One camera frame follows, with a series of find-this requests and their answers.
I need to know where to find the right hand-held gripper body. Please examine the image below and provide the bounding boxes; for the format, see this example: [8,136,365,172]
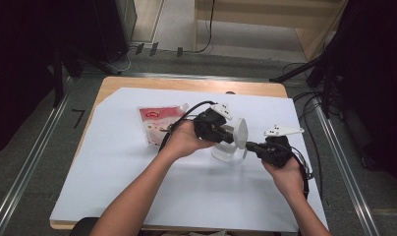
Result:
[256,124,305,168]

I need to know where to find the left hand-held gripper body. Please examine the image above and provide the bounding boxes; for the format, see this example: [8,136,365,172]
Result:
[193,102,234,145]

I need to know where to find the clear jar with white lid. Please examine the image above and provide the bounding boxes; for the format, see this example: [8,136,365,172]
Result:
[210,117,250,162]

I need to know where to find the red and white plastic bag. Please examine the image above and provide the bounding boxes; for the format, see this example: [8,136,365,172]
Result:
[137,102,190,148]

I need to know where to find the person's left hand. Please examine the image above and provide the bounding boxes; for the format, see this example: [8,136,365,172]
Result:
[161,120,217,160]

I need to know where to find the person's right hand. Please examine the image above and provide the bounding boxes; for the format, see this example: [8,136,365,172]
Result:
[261,156,303,201]

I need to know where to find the black metal stand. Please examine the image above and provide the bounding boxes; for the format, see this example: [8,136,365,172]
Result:
[269,32,340,117]

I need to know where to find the white sheet on table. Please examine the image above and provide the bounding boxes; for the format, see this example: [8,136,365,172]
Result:
[49,87,329,234]

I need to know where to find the light wooden shelf unit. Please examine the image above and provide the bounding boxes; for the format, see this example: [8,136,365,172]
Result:
[193,0,350,63]

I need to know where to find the dark cabinet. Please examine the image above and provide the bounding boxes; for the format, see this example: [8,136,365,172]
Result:
[91,0,138,64]

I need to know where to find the black seat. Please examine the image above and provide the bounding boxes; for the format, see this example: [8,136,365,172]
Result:
[69,216,101,236]

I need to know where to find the left hand-held gripper black cable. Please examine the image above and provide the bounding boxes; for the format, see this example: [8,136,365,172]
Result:
[157,100,218,153]

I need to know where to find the hand-held gripper black cable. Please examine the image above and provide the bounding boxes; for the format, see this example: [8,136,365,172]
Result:
[284,144,313,201]
[157,100,218,153]

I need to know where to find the black floor cables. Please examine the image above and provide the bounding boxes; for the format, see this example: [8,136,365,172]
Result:
[281,62,325,198]

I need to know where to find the right hand-held gripper black cable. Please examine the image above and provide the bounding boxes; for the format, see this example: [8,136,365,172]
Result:
[284,144,313,201]

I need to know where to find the metal floor rail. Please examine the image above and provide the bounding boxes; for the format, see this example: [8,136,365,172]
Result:
[0,82,73,236]
[312,97,381,236]

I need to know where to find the black hanging cable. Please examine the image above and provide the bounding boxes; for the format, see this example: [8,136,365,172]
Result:
[195,0,217,54]

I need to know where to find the white floor cable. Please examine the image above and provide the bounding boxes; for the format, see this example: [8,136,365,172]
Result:
[106,48,133,74]

